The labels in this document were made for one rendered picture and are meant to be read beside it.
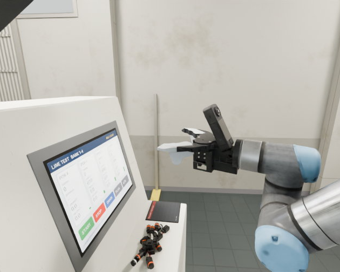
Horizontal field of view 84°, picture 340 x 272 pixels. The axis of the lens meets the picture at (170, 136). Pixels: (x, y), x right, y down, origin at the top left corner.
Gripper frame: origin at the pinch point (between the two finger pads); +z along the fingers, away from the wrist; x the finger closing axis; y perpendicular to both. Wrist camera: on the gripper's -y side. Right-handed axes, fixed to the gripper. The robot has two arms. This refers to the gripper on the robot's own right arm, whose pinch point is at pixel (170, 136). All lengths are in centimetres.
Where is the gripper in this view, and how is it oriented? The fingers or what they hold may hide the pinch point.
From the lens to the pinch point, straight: 55.8
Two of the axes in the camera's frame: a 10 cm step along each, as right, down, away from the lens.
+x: 4.9, -3.5, 8.0
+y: 0.7, 9.3, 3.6
